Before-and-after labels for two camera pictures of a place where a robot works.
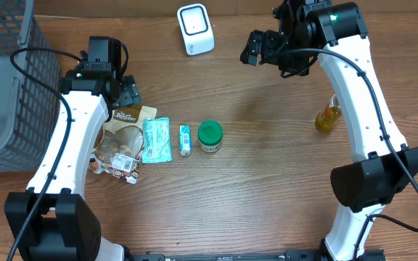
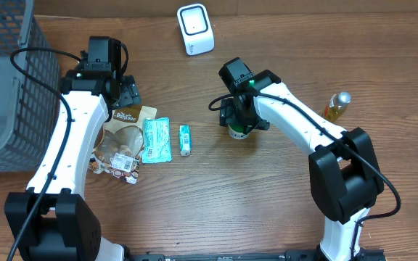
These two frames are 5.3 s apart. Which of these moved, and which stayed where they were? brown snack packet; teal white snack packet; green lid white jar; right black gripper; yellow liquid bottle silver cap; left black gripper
Moved: right black gripper; green lid white jar
Stayed: brown snack packet; teal white snack packet; left black gripper; yellow liquid bottle silver cap
